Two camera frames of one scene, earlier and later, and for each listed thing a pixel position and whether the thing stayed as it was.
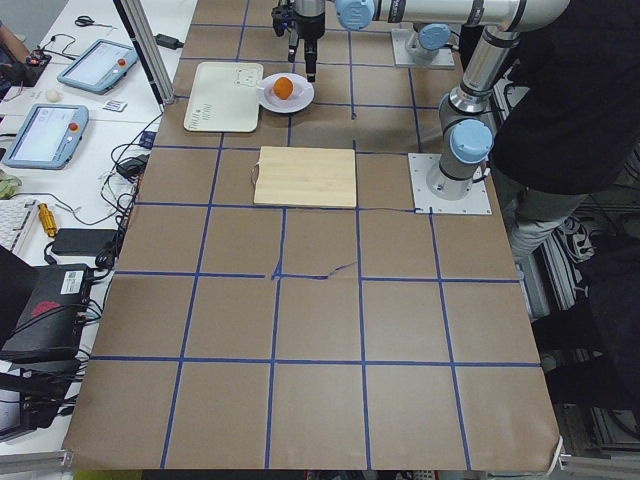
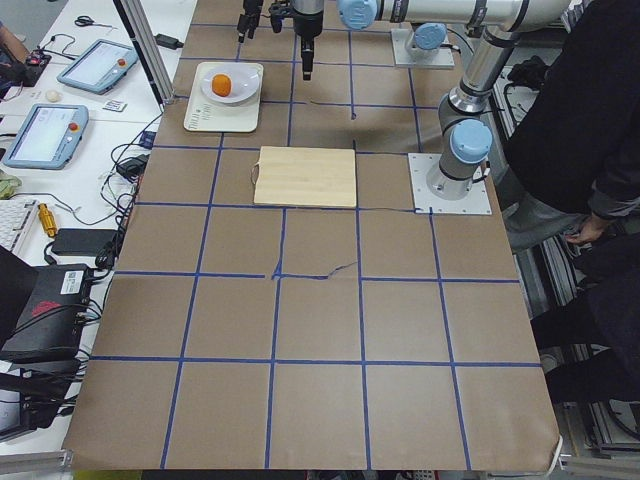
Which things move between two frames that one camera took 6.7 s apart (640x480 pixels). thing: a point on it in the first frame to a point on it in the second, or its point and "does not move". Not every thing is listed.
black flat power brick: x=83 y=241 does not move
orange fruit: x=283 y=88 to x=221 y=85
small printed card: x=115 y=105 does not move
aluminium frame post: x=136 y=24 does not move
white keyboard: x=14 y=217 does not move
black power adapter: x=168 y=41 does not move
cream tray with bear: x=226 y=97 does not move
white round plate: x=301 y=97 to x=244 y=82
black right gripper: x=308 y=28 to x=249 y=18
